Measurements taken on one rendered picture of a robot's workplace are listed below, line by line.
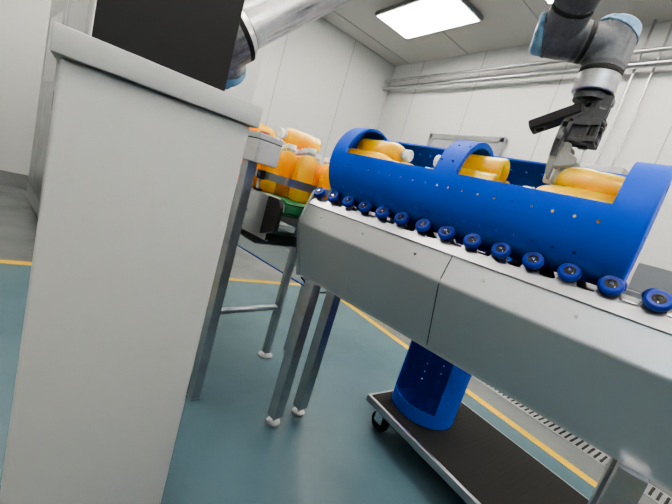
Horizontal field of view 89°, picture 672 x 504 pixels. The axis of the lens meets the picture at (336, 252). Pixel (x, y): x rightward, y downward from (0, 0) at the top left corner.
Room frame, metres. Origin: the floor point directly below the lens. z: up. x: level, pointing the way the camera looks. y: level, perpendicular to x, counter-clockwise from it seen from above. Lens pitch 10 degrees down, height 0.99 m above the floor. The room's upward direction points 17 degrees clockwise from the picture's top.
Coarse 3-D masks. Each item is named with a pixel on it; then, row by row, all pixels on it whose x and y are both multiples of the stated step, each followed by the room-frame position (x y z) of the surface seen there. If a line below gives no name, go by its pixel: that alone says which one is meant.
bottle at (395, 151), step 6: (366, 138) 1.31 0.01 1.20; (360, 144) 1.30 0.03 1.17; (366, 144) 1.28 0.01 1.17; (372, 144) 1.26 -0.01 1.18; (378, 144) 1.25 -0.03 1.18; (384, 144) 1.23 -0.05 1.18; (390, 144) 1.22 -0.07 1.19; (396, 144) 1.22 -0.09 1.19; (372, 150) 1.26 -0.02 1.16; (378, 150) 1.24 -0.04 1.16; (384, 150) 1.22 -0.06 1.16; (390, 150) 1.21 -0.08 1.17; (396, 150) 1.20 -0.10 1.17; (402, 150) 1.21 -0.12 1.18; (390, 156) 1.21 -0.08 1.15; (396, 156) 1.20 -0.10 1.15; (402, 156) 1.20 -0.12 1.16
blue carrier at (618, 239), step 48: (336, 144) 1.24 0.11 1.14; (480, 144) 1.00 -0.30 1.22; (384, 192) 1.08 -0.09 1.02; (432, 192) 0.97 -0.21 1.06; (480, 192) 0.88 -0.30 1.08; (528, 192) 0.81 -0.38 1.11; (624, 192) 0.71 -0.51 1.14; (528, 240) 0.82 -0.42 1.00; (576, 240) 0.74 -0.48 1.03; (624, 240) 0.69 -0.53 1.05
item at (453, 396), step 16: (416, 352) 1.57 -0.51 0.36; (432, 352) 1.59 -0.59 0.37; (416, 368) 1.58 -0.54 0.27; (432, 368) 1.58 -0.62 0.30; (448, 368) 1.55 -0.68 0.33; (400, 384) 1.55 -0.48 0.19; (416, 384) 1.59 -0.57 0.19; (432, 384) 1.58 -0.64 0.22; (448, 384) 1.31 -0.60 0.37; (464, 384) 1.34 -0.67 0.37; (400, 400) 1.39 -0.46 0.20; (416, 400) 1.49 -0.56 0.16; (432, 400) 1.53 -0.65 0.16; (448, 400) 1.32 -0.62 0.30; (416, 416) 1.33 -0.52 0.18; (432, 416) 1.31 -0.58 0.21; (448, 416) 1.33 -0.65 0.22
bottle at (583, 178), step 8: (568, 168) 0.89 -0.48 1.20; (576, 168) 0.87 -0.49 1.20; (584, 168) 0.86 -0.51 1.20; (552, 176) 0.90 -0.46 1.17; (560, 176) 0.88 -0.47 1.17; (568, 176) 0.87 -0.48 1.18; (576, 176) 0.85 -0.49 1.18; (584, 176) 0.84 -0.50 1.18; (592, 176) 0.84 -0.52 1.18; (600, 176) 0.83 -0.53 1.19; (608, 176) 0.82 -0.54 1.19; (616, 176) 0.82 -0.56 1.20; (560, 184) 0.88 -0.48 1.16; (568, 184) 0.86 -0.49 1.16; (576, 184) 0.85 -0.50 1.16; (584, 184) 0.84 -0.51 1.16; (592, 184) 0.83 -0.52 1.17; (600, 184) 0.82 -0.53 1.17; (608, 184) 0.81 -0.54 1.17; (616, 184) 0.80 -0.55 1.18; (608, 192) 0.81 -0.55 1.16; (616, 192) 0.80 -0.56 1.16
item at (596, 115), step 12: (576, 96) 0.90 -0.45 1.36; (588, 96) 0.88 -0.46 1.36; (600, 96) 0.87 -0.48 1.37; (612, 96) 0.87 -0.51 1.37; (588, 108) 0.89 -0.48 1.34; (600, 108) 0.87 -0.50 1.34; (564, 120) 0.90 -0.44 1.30; (576, 120) 0.88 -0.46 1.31; (588, 120) 0.87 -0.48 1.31; (600, 120) 0.85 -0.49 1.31; (576, 132) 0.89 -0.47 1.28; (588, 132) 0.89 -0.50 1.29; (600, 132) 0.86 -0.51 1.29; (576, 144) 0.92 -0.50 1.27; (588, 144) 0.87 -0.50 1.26
